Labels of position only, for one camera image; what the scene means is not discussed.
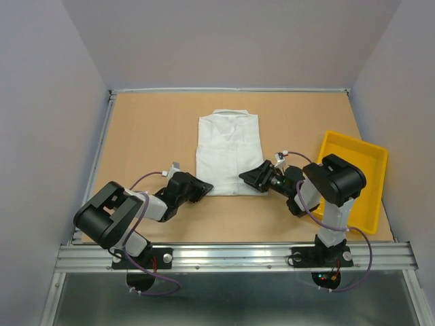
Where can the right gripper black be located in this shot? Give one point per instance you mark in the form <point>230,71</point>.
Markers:
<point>259,176</point>

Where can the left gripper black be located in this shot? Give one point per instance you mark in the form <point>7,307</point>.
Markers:
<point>200,188</point>

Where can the white long sleeve shirt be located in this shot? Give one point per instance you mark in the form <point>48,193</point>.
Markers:
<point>228,144</point>

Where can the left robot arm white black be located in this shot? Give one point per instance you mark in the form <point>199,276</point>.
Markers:
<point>106,218</point>

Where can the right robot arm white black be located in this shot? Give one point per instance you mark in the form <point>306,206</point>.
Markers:
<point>326,192</point>

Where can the yellow plastic tray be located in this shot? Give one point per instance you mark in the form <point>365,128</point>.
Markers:
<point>363,165</point>

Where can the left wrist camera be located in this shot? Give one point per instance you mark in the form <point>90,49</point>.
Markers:
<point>175,167</point>

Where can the aluminium mounting rail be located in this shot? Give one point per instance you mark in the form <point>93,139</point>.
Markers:
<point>238,257</point>

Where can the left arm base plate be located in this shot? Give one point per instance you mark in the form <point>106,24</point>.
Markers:
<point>143,273</point>

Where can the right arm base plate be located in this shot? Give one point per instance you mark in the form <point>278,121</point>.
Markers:
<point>325,264</point>

